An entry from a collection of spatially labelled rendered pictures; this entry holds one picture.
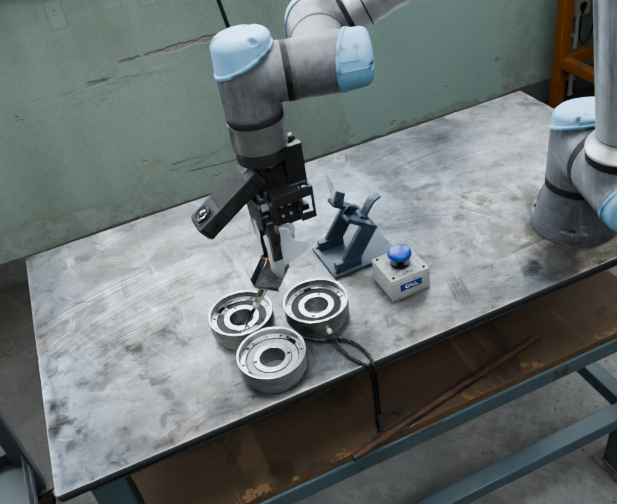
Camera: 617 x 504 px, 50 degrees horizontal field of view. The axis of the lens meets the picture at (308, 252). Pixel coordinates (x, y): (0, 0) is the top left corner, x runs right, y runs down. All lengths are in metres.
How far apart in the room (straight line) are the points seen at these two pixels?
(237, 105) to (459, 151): 0.75
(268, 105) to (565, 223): 0.60
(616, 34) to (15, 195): 2.18
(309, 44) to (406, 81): 2.15
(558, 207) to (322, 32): 0.56
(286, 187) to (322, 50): 0.20
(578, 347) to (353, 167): 0.59
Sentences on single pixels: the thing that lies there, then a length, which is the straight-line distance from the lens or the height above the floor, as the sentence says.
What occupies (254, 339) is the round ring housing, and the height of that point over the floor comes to 0.83.
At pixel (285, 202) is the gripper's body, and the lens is 0.90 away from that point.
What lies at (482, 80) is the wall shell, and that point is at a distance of 3.20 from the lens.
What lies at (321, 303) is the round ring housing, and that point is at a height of 0.81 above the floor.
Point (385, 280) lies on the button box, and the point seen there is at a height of 0.83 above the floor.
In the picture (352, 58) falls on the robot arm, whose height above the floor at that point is 1.24.
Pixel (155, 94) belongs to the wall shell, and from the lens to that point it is 2.56.
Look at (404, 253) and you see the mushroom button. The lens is 1.08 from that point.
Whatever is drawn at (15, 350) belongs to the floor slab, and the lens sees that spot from 2.55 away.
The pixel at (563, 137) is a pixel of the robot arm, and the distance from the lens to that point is 1.14.
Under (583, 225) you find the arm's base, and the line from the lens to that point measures 1.21.
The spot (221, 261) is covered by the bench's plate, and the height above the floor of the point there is 0.80.
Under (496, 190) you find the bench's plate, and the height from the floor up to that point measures 0.80.
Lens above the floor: 1.55
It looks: 38 degrees down
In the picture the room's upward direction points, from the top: 10 degrees counter-clockwise
